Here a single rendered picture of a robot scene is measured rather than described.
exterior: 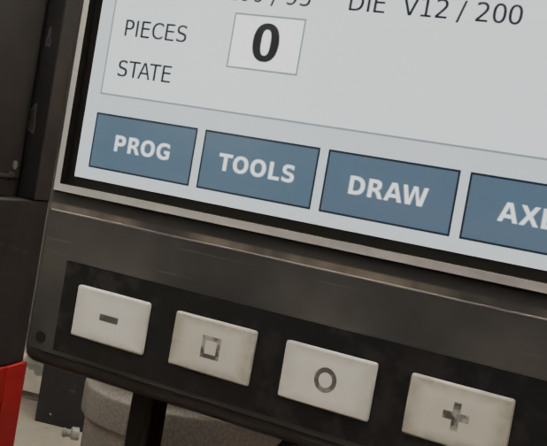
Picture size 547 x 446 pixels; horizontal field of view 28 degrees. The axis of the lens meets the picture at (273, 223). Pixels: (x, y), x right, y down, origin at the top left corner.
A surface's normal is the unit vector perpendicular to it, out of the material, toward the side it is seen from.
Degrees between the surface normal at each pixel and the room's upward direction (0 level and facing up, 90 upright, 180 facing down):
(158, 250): 90
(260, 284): 90
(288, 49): 90
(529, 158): 90
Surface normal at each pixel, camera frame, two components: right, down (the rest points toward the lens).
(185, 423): 0.05, 0.06
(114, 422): -0.56, -0.05
